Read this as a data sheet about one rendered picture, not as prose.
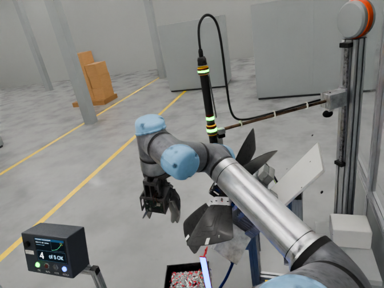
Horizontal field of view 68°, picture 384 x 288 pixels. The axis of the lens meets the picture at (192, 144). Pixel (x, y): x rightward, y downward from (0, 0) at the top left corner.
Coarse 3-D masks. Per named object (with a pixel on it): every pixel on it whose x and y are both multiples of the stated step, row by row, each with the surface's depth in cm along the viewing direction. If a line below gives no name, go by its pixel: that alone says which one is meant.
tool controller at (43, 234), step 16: (48, 224) 134; (32, 240) 126; (48, 240) 122; (64, 240) 119; (80, 240) 126; (32, 256) 128; (48, 256) 124; (64, 256) 121; (80, 256) 126; (48, 272) 126; (64, 272) 123; (80, 272) 126
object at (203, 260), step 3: (201, 258) 106; (204, 258) 106; (201, 261) 107; (204, 261) 106; (201, 264) 107; (204, 264) 107; (204, 267) 108; (204, 270) 108; (207, 270) 108; (204, 273) 109; (207, 273) 108; (204, 276) 110; (207, 276) 109; (207, 279) 110; (207, 282) 111; (207, 285) 111; (210, 285) 111
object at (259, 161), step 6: (276, 150) 123; (258, 156) 116; (264, 156) 120; (270, 156) 125; (252, 162) 120; (258, 162) 125; (264, 162) 128; (246, 168) 125; (252, 168) 128; (258, 168) 130; (252, 174) 134
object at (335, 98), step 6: (330, 90) 136; (336, 90) 135; (342, 90) 133; (324, 96) 134; (330, 96) 130; (336, 96) 131; (342, 96) 132; (330, 102) 131; (336, 102) 132; (342, 102) 133; (330, 108) 132; (336, 108) 133
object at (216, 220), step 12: (204, 216) 130; (216, 216) 127; (228, 216) 126; (204, 228) 124; (216, 228) 121; (228, 228) 118; (192, 240) 122; (204, 240) 118; (216, 240) 115; (228, 240) 112
